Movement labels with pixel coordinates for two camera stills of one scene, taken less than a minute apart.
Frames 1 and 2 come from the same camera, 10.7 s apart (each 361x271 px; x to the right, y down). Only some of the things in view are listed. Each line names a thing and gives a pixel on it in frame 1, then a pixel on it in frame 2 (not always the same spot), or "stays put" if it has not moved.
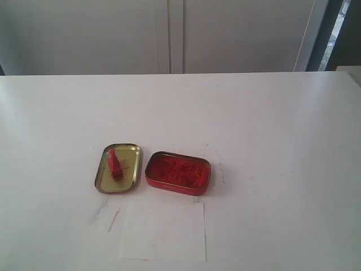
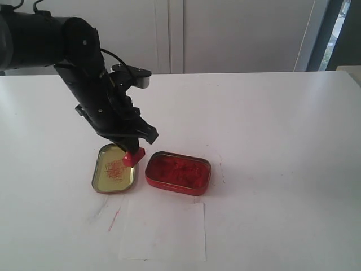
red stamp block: (117, 170) → (130, 159)
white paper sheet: (164, 231) stays put
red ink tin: (178, 173) stays put
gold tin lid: (119, 168) stays put
